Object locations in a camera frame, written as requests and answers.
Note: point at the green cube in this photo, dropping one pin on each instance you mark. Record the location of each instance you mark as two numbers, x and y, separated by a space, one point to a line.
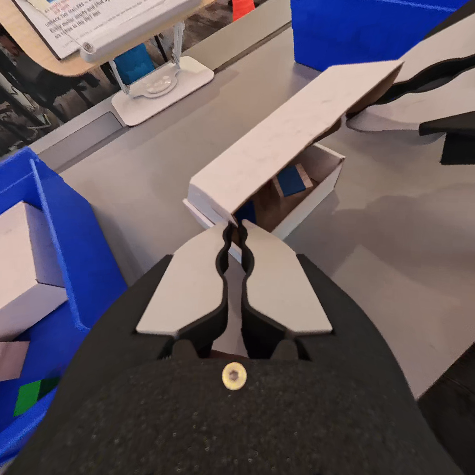
29 397

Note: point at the printed instruction sheet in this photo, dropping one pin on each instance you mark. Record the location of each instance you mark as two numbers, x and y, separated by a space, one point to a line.
92 22

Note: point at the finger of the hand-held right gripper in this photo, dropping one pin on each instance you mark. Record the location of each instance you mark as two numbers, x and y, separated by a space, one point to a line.
426 107
445 44

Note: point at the blue plastic bin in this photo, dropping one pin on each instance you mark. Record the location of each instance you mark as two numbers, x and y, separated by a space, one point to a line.
74 241
352 33

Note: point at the white cardboard box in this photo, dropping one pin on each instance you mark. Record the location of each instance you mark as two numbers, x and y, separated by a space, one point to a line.
278 141
22 259

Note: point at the blue cube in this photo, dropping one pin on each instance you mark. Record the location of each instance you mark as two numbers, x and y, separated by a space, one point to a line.
245 212
291 182

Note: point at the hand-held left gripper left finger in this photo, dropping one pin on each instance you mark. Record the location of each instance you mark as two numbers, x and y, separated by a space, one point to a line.
182 293

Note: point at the orange grey striped bar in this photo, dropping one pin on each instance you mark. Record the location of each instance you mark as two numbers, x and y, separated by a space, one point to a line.
243 9

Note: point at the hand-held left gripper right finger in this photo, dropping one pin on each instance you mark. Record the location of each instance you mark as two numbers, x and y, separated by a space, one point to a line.
285 293

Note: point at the wooden sign board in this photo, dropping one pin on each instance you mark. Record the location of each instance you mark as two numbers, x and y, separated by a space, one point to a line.
37 55

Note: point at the white stand base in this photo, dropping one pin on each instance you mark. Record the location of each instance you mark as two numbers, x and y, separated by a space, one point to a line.
185 89

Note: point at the wooden cube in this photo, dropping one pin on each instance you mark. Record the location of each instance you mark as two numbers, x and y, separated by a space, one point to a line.
13 360

